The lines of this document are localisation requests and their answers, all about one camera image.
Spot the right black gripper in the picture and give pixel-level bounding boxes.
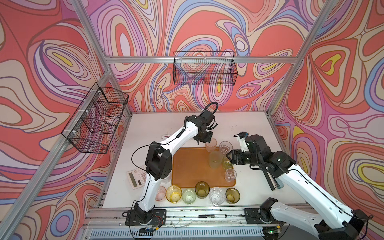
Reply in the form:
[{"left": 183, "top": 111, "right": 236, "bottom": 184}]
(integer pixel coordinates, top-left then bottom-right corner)
[{"left": 225, "top": 149, "right": 262, "bottom": 167}]

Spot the light green ribbed glass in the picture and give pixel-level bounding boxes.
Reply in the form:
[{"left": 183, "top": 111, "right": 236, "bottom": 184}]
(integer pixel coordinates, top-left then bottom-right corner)
[{"left": 222, "top": 157, "right": 233, "bottom": 170}]

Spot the clear ribbed glass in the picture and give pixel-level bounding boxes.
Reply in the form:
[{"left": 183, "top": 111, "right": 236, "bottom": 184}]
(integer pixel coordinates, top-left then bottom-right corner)
[{"left": 219, "top": 141, "right": 233, "bottom": 155}]

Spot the frosted pink tumbler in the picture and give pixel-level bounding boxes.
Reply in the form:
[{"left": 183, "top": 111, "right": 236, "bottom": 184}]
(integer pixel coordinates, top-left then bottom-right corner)
[{"left": 205, "top": 138, "right": 217, "bottom": 153}]

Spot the frosted pale green tumbler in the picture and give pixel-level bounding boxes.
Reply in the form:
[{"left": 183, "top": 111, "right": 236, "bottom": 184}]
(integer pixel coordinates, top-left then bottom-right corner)
[{"left": 209, "top": 151, "right": 223, "bottom": 169}]

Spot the small clear glass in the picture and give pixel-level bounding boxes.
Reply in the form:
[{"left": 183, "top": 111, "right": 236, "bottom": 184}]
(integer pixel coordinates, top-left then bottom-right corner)
[{"left": 225, "top": 168, "right": 237, "bottom": 182}]

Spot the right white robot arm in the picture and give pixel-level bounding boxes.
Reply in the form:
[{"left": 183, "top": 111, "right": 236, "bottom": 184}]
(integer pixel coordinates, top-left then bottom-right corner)
[{"left": 227, "top": 132, "right": 373, "bottom": 240}]

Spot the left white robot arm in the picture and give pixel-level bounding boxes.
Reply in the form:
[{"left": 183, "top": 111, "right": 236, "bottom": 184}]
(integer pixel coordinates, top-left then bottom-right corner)
[{"left": 133, "top": 109, "right": 218, "bottom": 220}]

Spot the orange rectangular tray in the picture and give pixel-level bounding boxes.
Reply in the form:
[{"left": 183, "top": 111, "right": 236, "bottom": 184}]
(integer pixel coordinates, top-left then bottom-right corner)
[{"left": 172, "top": 148, "right": 236, "bottom": 188}]

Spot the dark olive glass on tray edge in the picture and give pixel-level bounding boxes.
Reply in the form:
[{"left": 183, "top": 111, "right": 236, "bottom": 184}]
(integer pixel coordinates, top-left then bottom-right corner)
[{"left": 195, "top": 181, "right": 210, "bottom": 199}]

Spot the olive glass front right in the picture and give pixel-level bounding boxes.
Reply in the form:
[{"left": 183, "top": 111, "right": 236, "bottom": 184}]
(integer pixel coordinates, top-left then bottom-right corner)
[{"left": 225, "top": 188, "right": 241, "bottom": 204}]

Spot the clear stemmed glass front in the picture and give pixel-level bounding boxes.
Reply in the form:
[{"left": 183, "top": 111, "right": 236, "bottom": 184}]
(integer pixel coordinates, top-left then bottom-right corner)
[{"left": 209, "top": 187, "right": 225, "bottom": 206}]

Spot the light green glass front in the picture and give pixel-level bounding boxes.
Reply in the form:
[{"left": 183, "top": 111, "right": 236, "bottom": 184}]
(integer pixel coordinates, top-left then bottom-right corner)
[{"left": 182, "top": 189, "right": 197, "bottom": 205}]

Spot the yellow glass front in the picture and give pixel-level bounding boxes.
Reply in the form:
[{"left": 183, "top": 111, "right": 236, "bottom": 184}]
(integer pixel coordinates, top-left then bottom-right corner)
[{"left": 166, "top": 185, "right": 183, "bottom": 204}]

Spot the pink glass front left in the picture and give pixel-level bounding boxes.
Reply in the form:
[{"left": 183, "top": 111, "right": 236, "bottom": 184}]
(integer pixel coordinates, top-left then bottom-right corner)
[{"left": 155, "top": 186, "right": 167, "bottom": 201}]

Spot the pink white calculator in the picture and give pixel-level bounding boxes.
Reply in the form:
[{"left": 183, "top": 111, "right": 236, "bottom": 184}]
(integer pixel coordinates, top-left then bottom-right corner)
[{"left": 127, "top": 165, "right": 147, "bottom": 190}]

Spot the black pen on rail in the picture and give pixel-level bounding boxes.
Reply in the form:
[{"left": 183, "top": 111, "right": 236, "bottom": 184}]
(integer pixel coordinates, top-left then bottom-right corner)
[{"left": 198, "top": 214, "right": 228, "bottom": 219}]

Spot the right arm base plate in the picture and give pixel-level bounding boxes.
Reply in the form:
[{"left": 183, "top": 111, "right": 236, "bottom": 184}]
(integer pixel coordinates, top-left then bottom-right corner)
[{"left": 244, "top": 208, "right": 285, "bottom": 225}]

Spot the back black wire basket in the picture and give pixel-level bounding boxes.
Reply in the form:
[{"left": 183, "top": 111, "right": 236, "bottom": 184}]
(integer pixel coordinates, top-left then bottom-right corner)
[{"left": 173, "top": 50, "right": 238, "bottom": 86}]

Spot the black wire basket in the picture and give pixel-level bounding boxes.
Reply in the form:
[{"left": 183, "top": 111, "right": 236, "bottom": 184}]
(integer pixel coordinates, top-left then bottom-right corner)
[
  {"left": 62, "top": 83, "right": 129, "bottom": 154},
  {"left": 173, "top": 50, "right": 238, "bottom": 86}
]

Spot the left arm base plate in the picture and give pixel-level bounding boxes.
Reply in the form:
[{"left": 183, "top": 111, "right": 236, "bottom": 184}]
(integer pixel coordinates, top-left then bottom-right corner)
[{"left": 125, "top": 209, "right": 167, "bottom": 227}]

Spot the left black wire basket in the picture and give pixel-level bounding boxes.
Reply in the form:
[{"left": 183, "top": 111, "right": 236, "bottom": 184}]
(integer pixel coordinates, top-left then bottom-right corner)
[{"left": 62, "top": 83, "right": 129, "bottom": 154}]

